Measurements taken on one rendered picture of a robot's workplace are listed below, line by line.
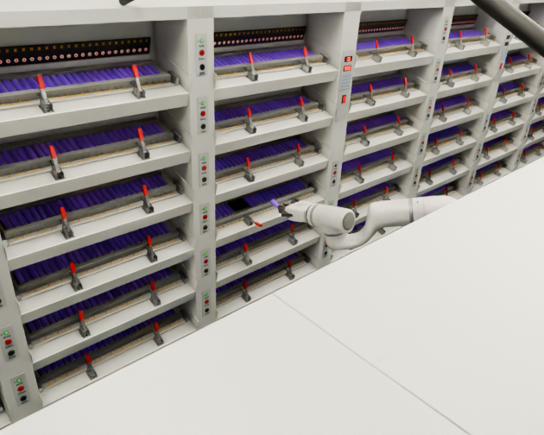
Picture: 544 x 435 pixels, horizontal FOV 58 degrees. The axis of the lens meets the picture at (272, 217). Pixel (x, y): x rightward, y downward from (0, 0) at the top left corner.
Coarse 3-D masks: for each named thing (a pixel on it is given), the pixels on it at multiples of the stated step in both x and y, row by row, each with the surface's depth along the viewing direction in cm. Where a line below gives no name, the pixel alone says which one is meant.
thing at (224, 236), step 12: (300, 180) 229; (312, 180) 225; (324, 192) 222; (252, 216) 202; (264, 216) 204; (276, 216) 206; (228, 228) 193; (240, 228) 195; (252, 228) 198; (264, 228) 204; (216, 240) 187; (228, 240) 192
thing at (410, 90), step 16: (352, 80) 232; (368, 80) 237; (384, 80) 243; (400, 80) 248; (416, 80) 249; (352, 96) 219; (368, 96) 226; (384, 96) 232; (400, 96) 238; (416, 96) 243; (352, 112) 213; (368, 112) 221
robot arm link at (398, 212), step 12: (372, 204) 163; (384, 204) 161; (396, 204) 159; (408, 204) 157; (372, 216) 161; (384, 216) 159; (396, 216) 158; (408, 216) 157; (372, 228) 162; (336, 240) 168; (348, 240) 168; (360, 240) 165
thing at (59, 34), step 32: (0, 0) 133; (32, 0) 136; (64, 0) 140; (96, 0) 145; (0, 32) 131; (32, 32) 136; (64, 32) 142; (96, 32) 147; (128, 32) 154; (96, 64) 151
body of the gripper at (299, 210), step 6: (294, 204) 181; (300, 204) 181; (306, 204) 180; (312, 204) 179; (288, 210) 178; (294, 210) 176; (300, 210) 174; (306, 210) 174; (294, 216) 176; (300, 216) 174; (306, 216) 174; (306, 222) 175
